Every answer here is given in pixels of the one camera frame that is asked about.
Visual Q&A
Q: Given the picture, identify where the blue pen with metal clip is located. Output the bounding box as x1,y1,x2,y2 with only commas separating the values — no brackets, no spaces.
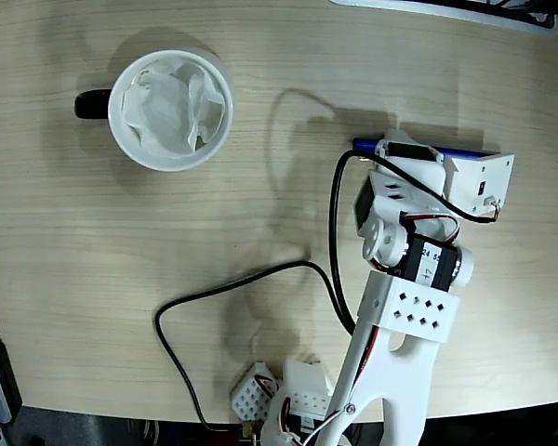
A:
352,136,502,160

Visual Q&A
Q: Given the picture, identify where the black camera cable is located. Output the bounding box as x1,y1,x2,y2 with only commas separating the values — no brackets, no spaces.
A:
155,151,501,434

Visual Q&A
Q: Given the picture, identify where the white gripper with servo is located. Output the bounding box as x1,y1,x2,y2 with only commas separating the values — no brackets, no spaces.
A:
369,129,447,202

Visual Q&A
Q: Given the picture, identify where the white camera mount with lens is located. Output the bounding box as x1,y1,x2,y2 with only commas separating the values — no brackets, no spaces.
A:
445,152,516,216

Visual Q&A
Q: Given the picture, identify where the crumpled white tissue paper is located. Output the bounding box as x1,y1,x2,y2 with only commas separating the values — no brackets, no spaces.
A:
120,59,227,157

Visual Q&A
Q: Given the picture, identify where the white monitor stand base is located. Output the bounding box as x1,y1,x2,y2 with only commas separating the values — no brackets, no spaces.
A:
329,0,558,39

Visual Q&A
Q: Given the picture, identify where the white mug with black handle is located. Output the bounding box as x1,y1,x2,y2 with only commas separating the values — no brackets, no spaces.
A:
73,48,235,174

